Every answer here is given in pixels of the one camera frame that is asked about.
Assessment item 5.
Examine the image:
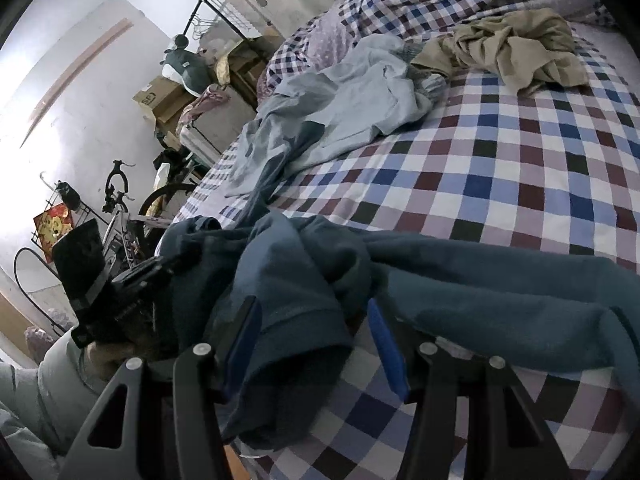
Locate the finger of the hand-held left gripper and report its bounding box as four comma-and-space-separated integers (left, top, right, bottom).
112, 253, 200, 292

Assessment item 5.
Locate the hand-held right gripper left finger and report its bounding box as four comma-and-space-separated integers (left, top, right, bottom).
57, 296, 264, 480

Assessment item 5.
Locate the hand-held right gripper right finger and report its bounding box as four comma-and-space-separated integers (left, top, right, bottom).
366, 298, 576, 480

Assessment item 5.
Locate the teal sweatshirt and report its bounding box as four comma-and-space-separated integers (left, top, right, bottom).
155, 210, 640, 457

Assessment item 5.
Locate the person's left forearm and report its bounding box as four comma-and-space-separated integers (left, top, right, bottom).
0, 332, 113, 480

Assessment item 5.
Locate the black metal clothes rack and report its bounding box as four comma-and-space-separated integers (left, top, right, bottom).
182, 0, 252, 45

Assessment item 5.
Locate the person's left hand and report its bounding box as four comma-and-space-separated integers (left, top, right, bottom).
82, 342, 135, 385

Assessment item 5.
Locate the red picture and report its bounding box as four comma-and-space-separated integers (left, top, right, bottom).
32, 204, 76, 264

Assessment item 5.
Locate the black metal hoop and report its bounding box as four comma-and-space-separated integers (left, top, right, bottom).
13, 247, 68, 335

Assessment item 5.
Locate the bicycle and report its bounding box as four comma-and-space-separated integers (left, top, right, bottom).
101, 159, 202, 272

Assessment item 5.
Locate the black bag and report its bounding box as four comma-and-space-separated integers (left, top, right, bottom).
54, 181, 82, 212

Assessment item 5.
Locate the white storage box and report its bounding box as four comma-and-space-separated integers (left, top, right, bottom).
179, 91, 258, 157

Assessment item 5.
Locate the cardboard box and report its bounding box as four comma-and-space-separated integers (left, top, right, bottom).
132, 75, 195, 127

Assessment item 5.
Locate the pink cloth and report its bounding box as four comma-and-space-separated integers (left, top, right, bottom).
178, 84, 232, 129

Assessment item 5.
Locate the grey plush toy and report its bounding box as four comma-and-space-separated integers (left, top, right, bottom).
160, 33, 219, 97

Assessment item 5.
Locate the stack of cardboard boxes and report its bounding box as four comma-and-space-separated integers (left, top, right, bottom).
216, 37, 273, 103

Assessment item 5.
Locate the light blue garment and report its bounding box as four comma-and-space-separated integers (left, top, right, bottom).
224, 34, 447, 207

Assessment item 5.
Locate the khaki garment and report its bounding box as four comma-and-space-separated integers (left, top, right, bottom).
410, 8, 592, 99

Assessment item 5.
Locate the checked quilt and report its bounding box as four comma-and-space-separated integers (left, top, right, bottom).
260, 0, 621, 106

